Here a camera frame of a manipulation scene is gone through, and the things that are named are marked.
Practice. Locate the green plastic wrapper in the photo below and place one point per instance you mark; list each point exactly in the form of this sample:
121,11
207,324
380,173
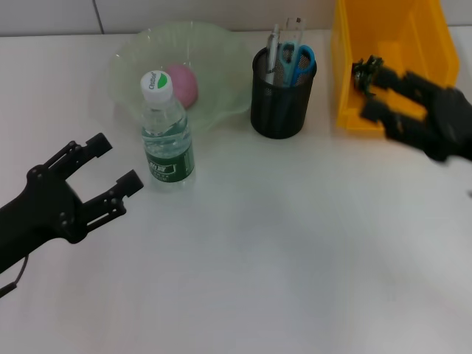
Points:
365,72

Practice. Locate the clear water bottle green label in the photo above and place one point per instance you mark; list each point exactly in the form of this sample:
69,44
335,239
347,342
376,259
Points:
167,147

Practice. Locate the clear plastic ruler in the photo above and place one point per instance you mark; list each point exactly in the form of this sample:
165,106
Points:
293,29

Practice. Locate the silver ballpoint pen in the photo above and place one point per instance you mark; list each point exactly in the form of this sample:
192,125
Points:
273,51

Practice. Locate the green glass fruit bowl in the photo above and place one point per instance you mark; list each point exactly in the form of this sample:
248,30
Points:
221,73

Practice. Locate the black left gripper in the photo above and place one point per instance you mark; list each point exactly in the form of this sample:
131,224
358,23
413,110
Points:
33,221

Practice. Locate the black mesh pen holder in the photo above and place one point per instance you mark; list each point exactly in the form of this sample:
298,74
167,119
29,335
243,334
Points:
280,110

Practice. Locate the yellow plastic bin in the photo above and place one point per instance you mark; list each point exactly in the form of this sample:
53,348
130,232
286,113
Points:
391,37

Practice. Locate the pink peach toy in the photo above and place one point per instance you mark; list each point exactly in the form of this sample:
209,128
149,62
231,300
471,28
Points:
186,86

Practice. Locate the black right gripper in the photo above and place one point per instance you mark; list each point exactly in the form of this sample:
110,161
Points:
448,118

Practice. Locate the blue scissors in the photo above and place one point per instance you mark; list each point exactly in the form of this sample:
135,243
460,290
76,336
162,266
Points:
296,66

